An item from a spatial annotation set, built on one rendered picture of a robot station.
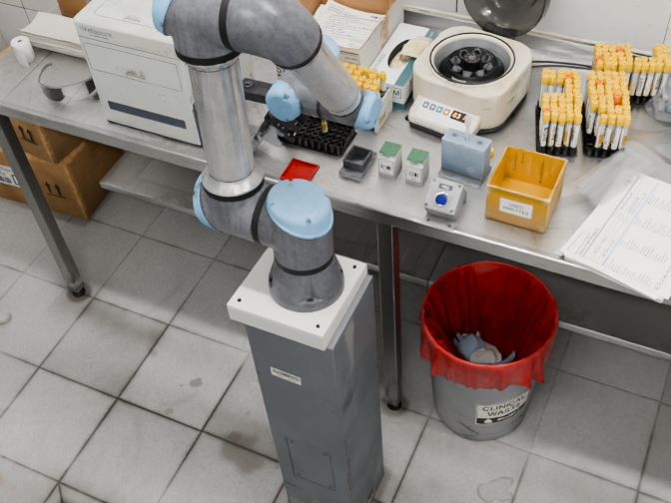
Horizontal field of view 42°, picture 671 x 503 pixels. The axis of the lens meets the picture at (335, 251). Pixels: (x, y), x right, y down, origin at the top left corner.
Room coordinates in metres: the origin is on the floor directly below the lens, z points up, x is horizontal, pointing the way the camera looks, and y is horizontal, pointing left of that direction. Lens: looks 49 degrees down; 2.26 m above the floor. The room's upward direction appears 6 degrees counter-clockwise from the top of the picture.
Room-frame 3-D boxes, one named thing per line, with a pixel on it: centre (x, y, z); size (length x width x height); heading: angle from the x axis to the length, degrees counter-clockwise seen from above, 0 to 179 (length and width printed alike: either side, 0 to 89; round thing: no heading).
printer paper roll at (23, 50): (2.02, 0.78, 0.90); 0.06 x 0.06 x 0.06; 61
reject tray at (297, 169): (1.47, 0.06, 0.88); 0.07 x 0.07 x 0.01; 61
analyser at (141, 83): (1.77, 0.33, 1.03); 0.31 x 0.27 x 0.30; 61
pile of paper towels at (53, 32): (2.08, 0.67, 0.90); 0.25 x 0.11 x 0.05; 61
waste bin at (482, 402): (1.35, -0.37, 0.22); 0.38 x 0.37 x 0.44; 61
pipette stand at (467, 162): (1.41, -0.31, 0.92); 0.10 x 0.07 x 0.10; 56
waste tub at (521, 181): (1.29, -0.41, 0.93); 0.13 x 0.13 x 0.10; 60
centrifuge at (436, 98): (1.65, -0.36, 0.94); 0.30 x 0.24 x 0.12; 142
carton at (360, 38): (1.88, -0.07, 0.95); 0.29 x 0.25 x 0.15; 151
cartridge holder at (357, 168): (1.47, -0.07, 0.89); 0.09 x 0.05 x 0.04; 148
